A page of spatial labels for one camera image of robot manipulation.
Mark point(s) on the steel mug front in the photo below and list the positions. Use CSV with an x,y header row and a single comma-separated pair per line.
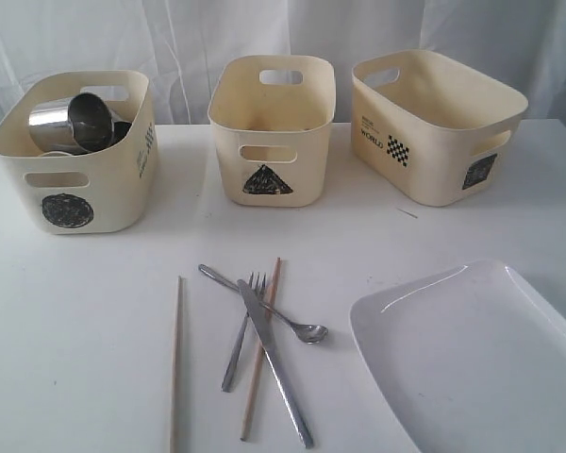
x,y
49,125

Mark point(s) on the cream bin square mark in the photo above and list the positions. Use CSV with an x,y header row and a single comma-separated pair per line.
x,y
434,127

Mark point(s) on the steel bowl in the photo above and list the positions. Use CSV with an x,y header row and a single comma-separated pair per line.
x,y
120,130

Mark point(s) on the steel mug with wire handle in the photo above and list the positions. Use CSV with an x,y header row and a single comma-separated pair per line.
x,y
91,123

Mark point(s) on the steel fork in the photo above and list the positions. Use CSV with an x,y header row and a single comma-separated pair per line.
x,y
258,283

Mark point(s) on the wooden chopstick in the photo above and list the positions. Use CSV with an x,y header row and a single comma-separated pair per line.
x,y
175,367
269,299

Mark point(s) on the steel knife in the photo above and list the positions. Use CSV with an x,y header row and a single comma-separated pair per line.
x,y
253,308

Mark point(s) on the white rectangular plate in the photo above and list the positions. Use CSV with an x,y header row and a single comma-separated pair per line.
x,y
471,359

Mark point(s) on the white plastic bowl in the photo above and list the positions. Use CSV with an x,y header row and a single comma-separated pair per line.
x,y
56,154

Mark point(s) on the white curtain backdrop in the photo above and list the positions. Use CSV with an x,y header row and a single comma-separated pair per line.
x,y
183,46

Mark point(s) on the cream bin triangle mark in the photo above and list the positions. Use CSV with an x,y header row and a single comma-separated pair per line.
x,y
271,118

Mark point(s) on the cream bin circle mark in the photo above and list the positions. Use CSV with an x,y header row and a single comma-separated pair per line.
x,y
100,192

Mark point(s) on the steel spoon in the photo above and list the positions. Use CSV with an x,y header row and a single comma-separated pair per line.
x,y
307,333

